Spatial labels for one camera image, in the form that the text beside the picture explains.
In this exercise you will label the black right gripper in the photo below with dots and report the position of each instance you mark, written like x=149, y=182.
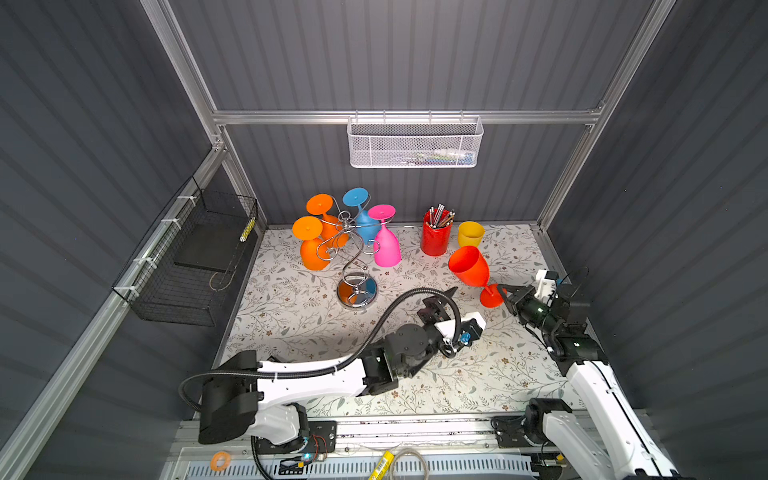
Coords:
x=516, y=302

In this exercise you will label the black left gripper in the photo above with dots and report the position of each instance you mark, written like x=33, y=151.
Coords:
x=430, y=315

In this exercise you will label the red wine glass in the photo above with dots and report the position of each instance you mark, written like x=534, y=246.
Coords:
x=470, y=267

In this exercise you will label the yellow wine glass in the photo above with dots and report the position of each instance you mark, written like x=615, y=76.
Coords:
x=470, y=233

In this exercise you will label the pink wine glass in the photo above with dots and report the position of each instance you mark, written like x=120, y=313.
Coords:
x=388, y=253

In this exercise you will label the chrome wine glass rack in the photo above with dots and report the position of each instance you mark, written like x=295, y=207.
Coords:
x=357, y=289

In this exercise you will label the orange wine glass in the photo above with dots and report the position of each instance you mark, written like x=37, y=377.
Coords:
x=308, y=229
x=320, y=206

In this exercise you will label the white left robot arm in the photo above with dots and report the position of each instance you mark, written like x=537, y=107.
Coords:
x=249, y=396

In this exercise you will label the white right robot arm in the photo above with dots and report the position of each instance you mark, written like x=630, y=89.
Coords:
x=627, y=450

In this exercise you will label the blue wine glass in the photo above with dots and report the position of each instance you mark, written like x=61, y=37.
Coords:
x=366, y=227

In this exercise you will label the red pencil cup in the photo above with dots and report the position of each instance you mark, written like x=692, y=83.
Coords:
x=434, y=241

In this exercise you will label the yellow marker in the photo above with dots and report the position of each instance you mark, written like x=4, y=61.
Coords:
x=382, y=467

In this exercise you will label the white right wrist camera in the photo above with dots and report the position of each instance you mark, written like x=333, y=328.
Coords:
x=546, y=283

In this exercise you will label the white wire wall basket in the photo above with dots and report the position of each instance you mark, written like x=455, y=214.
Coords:
x=414, y=142

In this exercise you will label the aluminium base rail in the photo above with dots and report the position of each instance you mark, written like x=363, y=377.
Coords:
x=355, y=434

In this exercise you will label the black wire side basket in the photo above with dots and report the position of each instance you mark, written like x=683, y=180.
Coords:
x=195, y=260

